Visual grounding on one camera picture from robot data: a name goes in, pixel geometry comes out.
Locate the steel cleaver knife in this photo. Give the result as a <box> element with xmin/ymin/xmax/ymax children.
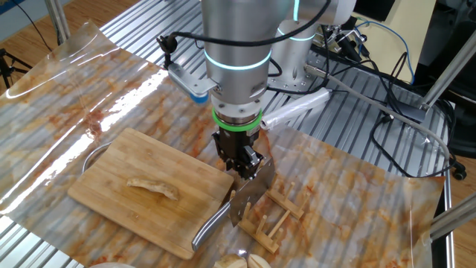
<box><xmin>190</xmin><ymin>156</ymin><xmax>277</xmax><ymax>252</ymax></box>

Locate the beige panel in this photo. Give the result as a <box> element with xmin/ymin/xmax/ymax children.
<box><xmin>351</xmin><ymin>0</ymin><xmax>438</xmax><ymax>85</ymax></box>

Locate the black camera cable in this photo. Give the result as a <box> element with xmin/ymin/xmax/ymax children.
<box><xmin>155</xmin><ymin>0</ymin><xmax>332</xmax><ymax>70</ymax></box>

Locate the aluminium frame post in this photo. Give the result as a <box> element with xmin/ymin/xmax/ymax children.
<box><xmin>419</xmin><ymin>28</ymin><xmax>476</xmax><ymax>112</ymax></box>
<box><xmin>429</xmin><ymin>192</ymin><xmax>476</xmax><ymax>242</ymax></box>
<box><xmin>44</xmin><ymin>0</ymin><xmax>71</xmax><ymax>46</ymax></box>

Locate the black office chair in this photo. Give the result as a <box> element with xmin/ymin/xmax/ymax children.
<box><xmin>412</xmin><ymin>0</ymin><xmax>476</xmax><ymax>159</ymax></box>

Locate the clear plastic bag roll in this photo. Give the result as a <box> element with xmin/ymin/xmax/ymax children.
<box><xmin>259</xmin><ymin>88</ymin><xmax>332</xmax><ymax>131</ymax></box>

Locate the blue cable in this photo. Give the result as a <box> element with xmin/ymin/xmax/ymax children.
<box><xmin>353</xmin><ymin>20</ymin><xmax>417</xmax><ymax>85</ymax></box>

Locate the wooden peg dish rack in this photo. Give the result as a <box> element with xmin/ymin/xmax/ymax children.
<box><xmin>229</xmin><ymin>173</ymin><xmax>312</xmax><ymax>255</ymax></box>

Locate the black looped cable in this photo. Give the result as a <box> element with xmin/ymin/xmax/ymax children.
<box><xmin>370</xmin><ymin>111</ymin><xmax>459</xmax><ymax>179</ymax></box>

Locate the black equipment box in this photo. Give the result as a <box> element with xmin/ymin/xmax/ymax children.
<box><xmin>353</xmin><ymin>0</ymin><xmax>396</xmax><ymax>22</ymax></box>

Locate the long lotus root strip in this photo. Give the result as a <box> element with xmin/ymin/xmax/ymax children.
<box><xmin>126</xmin><ymin>177</ymin><xmax>180</xmax><ymax>202</ymax></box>

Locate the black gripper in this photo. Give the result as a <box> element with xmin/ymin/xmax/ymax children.
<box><xmin>211</xmin><ymin>128</ymin><xmax>266</xmax><ymax>180</ymax></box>

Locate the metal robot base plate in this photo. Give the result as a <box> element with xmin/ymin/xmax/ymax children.
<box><xmin>266</xmin><ymin>48</ymin><xmax>324</xmax><ymax>100</ymax></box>

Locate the bamboo cutting board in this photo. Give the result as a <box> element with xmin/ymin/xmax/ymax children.
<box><xmin>67</xmin><ymin>127</ymin><xmax>235</xmax><ymax>261</ymax></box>

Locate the black caster wheel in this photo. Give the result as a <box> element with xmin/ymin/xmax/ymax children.
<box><xmin>451</xmin><ymin>163</ymin><xmax>469</xmax><ymax>182</ymax></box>

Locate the grey hose with metal connector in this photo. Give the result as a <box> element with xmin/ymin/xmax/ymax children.
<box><xmin>303</xmin><ymin>63</ymin><xmax>451</xmax><ymax>162</ymax></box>

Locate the green ringed wrist flange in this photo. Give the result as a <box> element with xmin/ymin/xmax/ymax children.
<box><xmin>210</xmin><ymin>97</ymin><xmax>264</xmax><ymax>133</ymax></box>

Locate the marble pattern plastic mat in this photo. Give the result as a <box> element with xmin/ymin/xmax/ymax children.
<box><xmin>0</xmin><ymin>20</ymin><xmax>446</xmax><ymax>268</ymax></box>

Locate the black tripod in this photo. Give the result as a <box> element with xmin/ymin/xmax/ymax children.
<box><xmin>0</xmin><ymin>48</ymin><xmax>33</xmax><ymax>90</ymax></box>

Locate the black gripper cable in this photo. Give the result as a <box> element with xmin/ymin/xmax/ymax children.
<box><xmin>266</xmin><ymin>22</ymin><xmax>334</xmax><ymax>96</ymax></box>

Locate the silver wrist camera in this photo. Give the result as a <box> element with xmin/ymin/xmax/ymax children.
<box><xmin>167</xmin><ymin>61</ymin><xmax>219</xmax><ymax>105</ymax></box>

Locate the black and silver clamp stand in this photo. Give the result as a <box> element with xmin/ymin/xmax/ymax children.
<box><xmin>322</xmin><ymin>22</ymin><xmax>370</xmax><ymax>64</ymax></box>

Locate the grey post foot bracket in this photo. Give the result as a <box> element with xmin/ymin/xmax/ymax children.
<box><xmin>385</xmin><ymin>100</ymin><xmax>428</xmax><ymax>124</ymax></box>

